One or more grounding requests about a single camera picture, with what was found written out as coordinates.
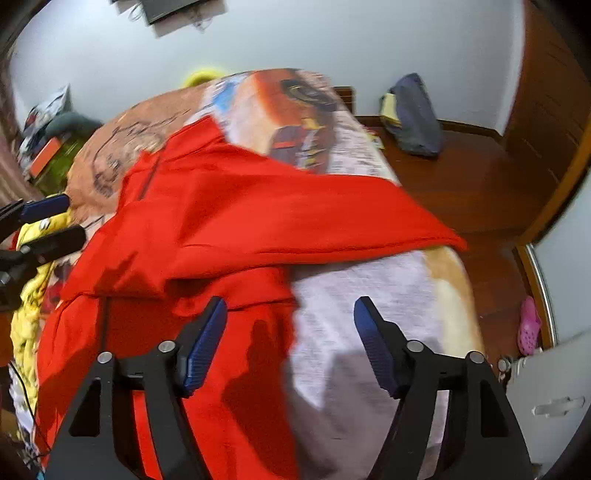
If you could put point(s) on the grey cushion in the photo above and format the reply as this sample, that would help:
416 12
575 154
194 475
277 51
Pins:
71 123

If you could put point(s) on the black wall screen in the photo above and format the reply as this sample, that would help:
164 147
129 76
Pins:
168 9

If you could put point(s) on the wooden wardrobe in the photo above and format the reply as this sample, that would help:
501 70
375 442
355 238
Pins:
549 92

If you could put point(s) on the white cabinet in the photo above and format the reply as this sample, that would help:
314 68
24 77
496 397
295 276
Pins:
549 383

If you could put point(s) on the yellow printed cloth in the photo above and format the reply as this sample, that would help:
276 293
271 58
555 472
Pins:
27 300

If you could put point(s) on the red garment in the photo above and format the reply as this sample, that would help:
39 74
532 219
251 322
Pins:
231 207

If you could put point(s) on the printed blanket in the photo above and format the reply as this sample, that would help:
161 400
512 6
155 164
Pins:
369 300

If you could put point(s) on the pile of printed bags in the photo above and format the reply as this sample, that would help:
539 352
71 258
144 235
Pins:
48 108

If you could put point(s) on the yellow plush pillow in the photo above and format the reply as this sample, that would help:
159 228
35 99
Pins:
201 77

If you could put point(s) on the dark blue bag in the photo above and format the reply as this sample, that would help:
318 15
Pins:
415 115

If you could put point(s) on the orange box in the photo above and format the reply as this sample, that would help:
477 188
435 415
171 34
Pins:
44 157

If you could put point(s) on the pink clog shoe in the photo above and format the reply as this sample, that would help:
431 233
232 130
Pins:
528 325

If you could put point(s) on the yellow cloth item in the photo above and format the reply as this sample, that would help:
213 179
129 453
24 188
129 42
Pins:
389 108

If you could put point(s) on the wooden headboard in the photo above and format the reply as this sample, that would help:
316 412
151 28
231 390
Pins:
348 99

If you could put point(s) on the striped brown curtain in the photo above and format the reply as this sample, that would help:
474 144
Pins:
9 152

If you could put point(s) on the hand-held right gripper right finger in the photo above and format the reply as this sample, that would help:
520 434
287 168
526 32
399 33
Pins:
374 341

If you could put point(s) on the green container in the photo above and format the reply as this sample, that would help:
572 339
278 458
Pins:
67 159

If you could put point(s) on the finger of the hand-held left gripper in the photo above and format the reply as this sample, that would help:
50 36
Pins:
55 242
44 208

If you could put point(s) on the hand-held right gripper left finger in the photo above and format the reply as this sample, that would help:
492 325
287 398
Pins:
205 350

